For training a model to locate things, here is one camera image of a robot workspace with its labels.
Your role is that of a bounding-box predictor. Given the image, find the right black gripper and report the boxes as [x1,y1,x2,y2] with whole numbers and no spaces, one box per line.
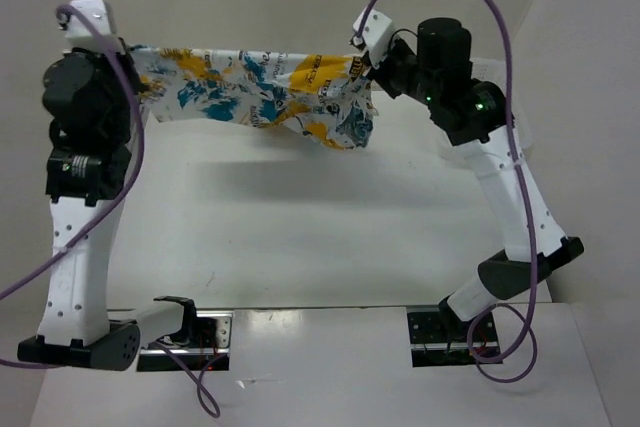
[360,33,439,106]

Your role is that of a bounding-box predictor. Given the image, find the patterned white teal yellow shorts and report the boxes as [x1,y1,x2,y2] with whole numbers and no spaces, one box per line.
[131,45,377,150]

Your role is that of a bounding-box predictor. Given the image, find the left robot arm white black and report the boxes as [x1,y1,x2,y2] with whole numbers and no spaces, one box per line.
[17,47,200,371]

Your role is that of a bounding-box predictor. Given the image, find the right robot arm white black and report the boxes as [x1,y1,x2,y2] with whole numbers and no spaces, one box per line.
[362,13,584,340]

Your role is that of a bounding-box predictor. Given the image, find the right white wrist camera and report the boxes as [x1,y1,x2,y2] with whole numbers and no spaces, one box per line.
[350,10,395,69]

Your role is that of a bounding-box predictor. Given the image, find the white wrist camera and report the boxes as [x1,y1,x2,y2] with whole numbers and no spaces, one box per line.
[350,10,395,69]
[55,0,126,54]

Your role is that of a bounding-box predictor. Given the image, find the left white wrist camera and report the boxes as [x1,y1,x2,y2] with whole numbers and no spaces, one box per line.
[55,0,126,54]

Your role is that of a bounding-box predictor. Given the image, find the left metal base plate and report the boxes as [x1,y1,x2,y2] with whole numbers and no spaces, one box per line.
[136,313,233,373]

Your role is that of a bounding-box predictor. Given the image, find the metal base plate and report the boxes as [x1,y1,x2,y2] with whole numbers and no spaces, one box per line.
[136,313,233,373]
[407,306,500,368]

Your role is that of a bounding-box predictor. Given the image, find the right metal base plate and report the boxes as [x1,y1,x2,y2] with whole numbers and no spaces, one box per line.
[407,306,500,368]

